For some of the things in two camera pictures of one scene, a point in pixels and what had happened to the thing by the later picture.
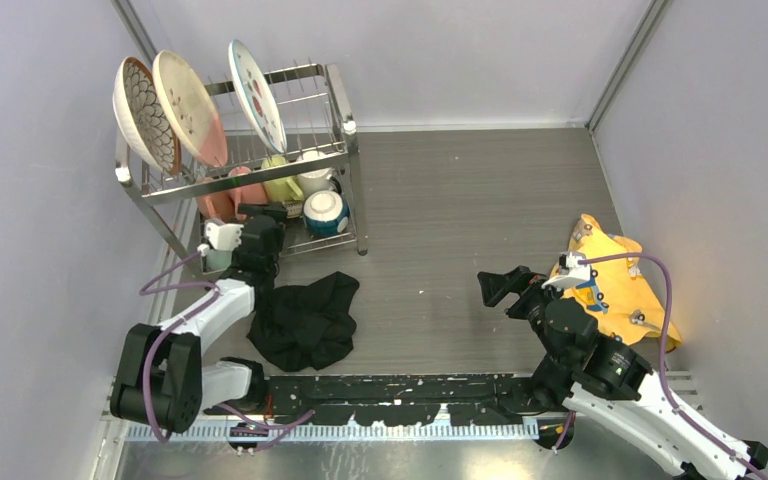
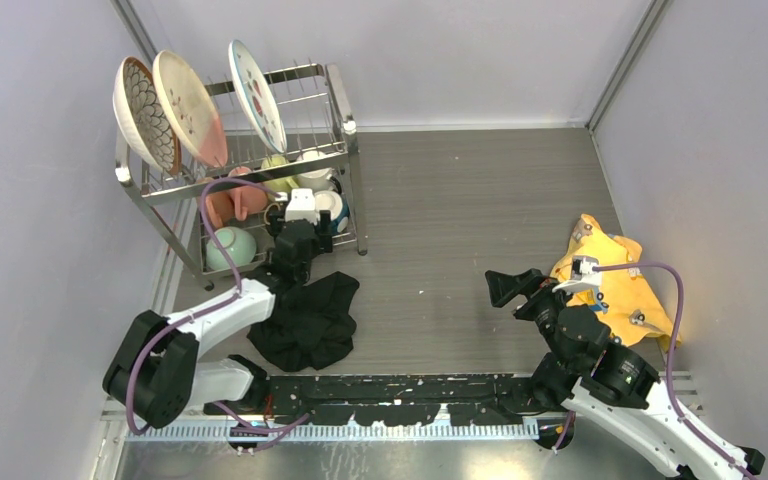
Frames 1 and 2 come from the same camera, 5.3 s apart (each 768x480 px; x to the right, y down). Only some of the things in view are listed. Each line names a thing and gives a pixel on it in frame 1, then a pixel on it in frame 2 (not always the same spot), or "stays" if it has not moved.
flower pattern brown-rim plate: (146, 116) stays
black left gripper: (275, 210) → (316, 241)
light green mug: (284, 189) stays
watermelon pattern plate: (257, 97) stays
